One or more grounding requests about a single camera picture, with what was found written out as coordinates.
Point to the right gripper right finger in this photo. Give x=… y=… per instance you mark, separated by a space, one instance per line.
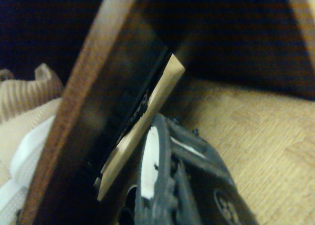
x=194 y=146

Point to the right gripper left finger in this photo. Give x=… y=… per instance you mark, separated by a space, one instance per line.
x=162 y=161

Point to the beige shoe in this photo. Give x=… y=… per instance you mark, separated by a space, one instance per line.
x=22 y=99
x=12 y=205

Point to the brown shoe rack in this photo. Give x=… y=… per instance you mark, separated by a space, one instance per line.
x=81 y=99

